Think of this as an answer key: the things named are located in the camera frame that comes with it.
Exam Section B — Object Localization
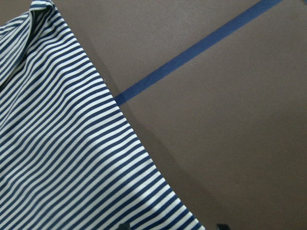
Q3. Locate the striped polo shirt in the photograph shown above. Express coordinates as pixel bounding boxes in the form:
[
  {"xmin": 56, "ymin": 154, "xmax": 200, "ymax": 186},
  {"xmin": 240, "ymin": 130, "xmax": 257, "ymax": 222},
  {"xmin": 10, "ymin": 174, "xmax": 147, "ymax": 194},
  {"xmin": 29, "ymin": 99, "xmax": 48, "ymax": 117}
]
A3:
[{"xmin": 0, "ymin": 0, "xmax": 203, "ymax": 230}]

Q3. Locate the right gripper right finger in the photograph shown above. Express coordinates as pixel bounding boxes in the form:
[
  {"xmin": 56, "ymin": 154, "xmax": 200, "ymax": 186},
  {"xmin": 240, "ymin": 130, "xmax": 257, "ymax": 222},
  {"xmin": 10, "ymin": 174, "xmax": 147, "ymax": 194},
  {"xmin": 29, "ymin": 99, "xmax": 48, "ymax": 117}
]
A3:
[{"xmin": 216, "ymin": 224, "xmax": 229, "ymax": 230}]

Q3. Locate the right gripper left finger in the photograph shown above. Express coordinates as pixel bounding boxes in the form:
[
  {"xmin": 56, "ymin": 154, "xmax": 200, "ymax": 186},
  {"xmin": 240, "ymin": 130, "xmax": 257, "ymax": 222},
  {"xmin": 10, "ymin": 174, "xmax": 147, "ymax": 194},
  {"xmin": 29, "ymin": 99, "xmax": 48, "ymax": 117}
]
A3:
[{"xmin": 118, "ymin": 223, "xmax": 130, "ymax": 230}]

